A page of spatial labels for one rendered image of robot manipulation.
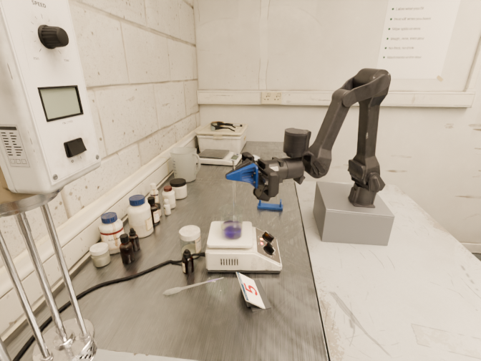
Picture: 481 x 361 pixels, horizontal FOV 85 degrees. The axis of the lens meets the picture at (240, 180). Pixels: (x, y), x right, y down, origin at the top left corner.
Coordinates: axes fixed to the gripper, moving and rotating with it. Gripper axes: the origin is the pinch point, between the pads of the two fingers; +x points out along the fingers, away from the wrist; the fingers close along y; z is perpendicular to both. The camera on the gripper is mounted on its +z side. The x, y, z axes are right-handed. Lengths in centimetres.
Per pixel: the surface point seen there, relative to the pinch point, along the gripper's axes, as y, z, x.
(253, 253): -7.1, 19.2, -1.2
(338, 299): -21.6, 25.9, -17.0
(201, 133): 108, 12, -13
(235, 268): -5.6, 23.7, 3.4
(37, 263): -28.4, -4.3, 33.7
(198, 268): 0.1, 25.6, 12.0
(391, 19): 92, -54, -136
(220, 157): 83, 22, -18
